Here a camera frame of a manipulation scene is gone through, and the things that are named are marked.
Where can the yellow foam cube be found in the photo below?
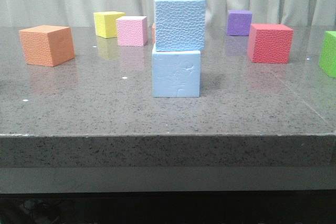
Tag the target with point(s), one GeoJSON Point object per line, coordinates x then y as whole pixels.
{"type": "Point", "coordinates": [105, 23]}

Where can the large red foam cube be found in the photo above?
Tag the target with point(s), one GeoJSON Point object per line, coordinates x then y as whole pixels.
{"type": "Point", "coordinates": [269, 43]}

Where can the smooth light blue foam cube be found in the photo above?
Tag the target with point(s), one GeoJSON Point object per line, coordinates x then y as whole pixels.
{"type": "Point", "coordinates": [179, 25]}

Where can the dented orange foam cube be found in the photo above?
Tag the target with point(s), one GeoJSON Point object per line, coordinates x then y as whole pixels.
{"type": "Point", "coordinates": [153, 33]}

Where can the purple foam cube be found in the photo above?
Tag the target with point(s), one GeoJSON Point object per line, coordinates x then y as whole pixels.
{"type": "Point", "coordinates": [238, 23]}

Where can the green foam cube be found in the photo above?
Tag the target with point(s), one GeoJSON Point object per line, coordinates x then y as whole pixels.
{"type": "Point", "coordinates": [327, 57]}

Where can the large orange foam cube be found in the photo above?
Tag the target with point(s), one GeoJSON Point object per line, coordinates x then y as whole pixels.
{"type": "Point", "coordinates": [47, 45]}

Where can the pink foam cube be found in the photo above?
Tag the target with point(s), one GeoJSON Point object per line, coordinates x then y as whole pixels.
{"type": "Point", "coordinates": [132, 30]}

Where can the textured light blue foam cube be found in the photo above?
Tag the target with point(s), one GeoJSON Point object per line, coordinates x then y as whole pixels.
{"type": "Point", "coordinates": [176, 74]}

